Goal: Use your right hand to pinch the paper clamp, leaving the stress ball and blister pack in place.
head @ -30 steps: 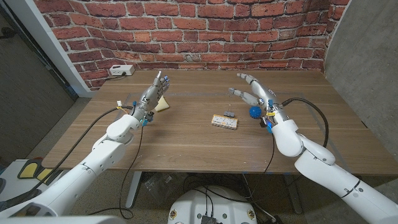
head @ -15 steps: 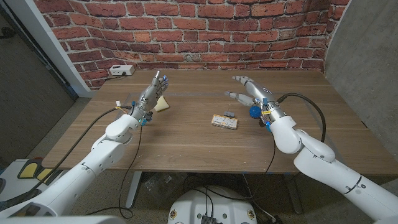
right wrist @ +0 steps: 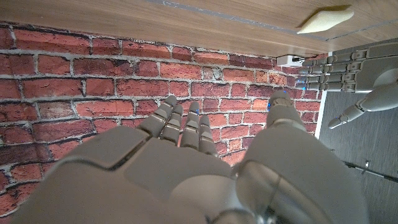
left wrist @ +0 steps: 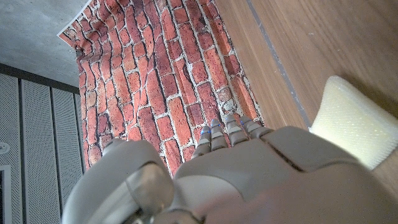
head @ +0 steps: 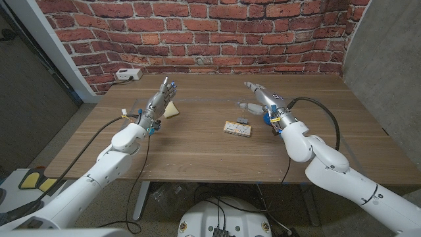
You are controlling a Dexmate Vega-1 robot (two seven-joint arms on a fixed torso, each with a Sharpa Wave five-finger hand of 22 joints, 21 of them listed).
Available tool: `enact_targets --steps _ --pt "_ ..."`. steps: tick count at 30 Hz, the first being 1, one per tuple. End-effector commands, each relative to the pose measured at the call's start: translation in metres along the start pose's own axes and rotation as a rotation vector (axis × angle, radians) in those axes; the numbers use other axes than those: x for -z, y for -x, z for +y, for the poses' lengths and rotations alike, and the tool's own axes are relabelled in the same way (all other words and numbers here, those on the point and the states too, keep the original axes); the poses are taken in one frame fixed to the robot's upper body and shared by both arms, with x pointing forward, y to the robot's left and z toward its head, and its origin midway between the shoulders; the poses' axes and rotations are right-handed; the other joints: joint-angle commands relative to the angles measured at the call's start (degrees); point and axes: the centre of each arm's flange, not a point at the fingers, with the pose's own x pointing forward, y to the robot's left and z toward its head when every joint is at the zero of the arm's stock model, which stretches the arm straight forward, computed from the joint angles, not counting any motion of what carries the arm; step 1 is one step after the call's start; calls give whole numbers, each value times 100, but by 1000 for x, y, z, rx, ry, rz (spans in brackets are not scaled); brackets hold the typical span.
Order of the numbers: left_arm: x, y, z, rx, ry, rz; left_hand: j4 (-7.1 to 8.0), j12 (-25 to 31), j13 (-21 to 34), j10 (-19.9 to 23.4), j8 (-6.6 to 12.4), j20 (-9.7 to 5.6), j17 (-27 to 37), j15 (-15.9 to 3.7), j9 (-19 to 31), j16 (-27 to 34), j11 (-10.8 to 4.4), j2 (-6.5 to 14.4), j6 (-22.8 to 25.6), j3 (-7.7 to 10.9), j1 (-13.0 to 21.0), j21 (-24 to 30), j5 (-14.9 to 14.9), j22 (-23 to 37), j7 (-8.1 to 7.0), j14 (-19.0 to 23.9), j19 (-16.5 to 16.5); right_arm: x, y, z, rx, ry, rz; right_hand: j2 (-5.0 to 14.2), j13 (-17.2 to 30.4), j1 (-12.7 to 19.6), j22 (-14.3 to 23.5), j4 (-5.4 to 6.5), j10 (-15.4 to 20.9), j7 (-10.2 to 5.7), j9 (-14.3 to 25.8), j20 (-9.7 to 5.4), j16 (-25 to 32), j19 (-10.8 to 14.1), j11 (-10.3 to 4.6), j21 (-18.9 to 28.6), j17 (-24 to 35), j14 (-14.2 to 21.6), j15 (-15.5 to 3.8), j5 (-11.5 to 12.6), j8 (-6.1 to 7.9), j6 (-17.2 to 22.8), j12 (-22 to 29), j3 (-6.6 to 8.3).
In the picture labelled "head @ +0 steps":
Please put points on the white power strip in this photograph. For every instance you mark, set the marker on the white power strip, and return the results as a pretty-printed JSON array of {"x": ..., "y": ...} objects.
[{"x": 128, "y": 74}]

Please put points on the grey table leg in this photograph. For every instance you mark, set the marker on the grey table leg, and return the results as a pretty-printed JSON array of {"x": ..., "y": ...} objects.
[
  {"x": 140, "y": 200},
  {"x": 309, "y": 204}
]

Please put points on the small patterned flat box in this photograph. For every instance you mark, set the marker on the small patterned flat box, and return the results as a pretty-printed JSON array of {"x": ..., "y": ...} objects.
[{"x": 237, "y": 128}]

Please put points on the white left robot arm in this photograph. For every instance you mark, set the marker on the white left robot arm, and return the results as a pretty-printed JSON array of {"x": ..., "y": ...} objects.
[{"x": 98, "y": 174}]

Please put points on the white floor platform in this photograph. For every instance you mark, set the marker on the white floor platform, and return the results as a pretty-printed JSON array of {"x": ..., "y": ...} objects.
[{"x": 13, "y": 197}]

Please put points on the white robot chest shell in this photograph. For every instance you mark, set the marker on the white robot chest shell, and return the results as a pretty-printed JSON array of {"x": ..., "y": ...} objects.
[{"x": 65, "y": 233}]

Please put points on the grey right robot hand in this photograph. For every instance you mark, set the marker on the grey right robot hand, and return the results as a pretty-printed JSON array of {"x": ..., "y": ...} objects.
[{"x": 273, "y": 100}]

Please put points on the grey paper clamp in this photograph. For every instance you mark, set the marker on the grey paper clamp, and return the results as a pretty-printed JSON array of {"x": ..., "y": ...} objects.
[{"x": 242, "y": 120}]

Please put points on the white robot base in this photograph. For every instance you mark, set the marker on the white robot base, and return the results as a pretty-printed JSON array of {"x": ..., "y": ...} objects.
[{"x": 204, "y": 217}]

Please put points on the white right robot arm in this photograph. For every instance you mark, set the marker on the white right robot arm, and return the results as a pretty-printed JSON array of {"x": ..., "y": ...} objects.
[{"x": 329, "y": 168}]

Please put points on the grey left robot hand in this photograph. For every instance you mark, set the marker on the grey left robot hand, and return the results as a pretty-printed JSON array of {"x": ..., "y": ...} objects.
[{"x": 158, "y": 103}]

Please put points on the yellow black foot pedal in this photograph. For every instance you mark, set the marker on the yellow black foot pedal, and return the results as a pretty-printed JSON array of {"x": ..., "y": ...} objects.
[
  {"x": 30, "y": 180},
  {"x": 47, "y": 185}
]

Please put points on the white door frame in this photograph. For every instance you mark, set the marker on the white door frame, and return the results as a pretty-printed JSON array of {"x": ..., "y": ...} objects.
[{"x": 49, "y": 42}]

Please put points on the clear plastic bag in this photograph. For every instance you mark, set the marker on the clear plastic bag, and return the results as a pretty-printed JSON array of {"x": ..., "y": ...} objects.
[{"x": 167, "y": 197}]

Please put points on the cream sponge wedge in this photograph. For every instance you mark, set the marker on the cream sponge wedge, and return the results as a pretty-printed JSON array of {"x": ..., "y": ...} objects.
[{"x": 171, "y": 111}]

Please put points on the red brick printed backdrop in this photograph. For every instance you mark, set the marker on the red brick printed backdrop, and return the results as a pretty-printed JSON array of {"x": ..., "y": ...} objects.
[{"x": 197, "y": 33}]

